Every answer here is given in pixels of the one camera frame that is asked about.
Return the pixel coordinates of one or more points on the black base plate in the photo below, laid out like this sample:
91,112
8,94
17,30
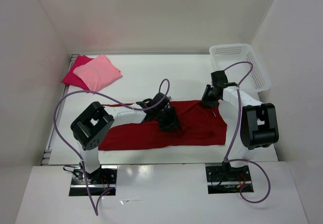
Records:
227,179
102,183

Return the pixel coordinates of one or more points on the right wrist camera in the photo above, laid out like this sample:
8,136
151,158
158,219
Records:
219,79

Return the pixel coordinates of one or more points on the magenta t shirt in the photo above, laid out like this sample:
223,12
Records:
71,79

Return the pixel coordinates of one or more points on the dark red t shirt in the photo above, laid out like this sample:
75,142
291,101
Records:
200,126

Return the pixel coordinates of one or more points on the white plastic basket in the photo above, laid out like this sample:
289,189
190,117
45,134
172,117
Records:
240,62

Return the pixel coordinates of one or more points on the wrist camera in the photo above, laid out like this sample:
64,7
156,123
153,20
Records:
160,101
219,79

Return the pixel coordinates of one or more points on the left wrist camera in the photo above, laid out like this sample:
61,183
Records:
160,101

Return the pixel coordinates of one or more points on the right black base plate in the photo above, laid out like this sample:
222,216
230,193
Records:
227,179

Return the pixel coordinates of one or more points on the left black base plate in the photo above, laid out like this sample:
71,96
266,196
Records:
102,183

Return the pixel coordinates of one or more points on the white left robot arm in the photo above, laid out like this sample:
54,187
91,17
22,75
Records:
93,124

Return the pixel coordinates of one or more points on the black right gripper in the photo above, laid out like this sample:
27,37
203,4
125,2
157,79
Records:
205,100

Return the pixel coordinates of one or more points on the light pink t shirt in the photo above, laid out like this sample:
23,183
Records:
98,73

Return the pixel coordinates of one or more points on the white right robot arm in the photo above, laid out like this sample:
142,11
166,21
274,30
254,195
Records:
256,126

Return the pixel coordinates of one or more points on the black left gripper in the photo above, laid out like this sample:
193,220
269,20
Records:
172,121

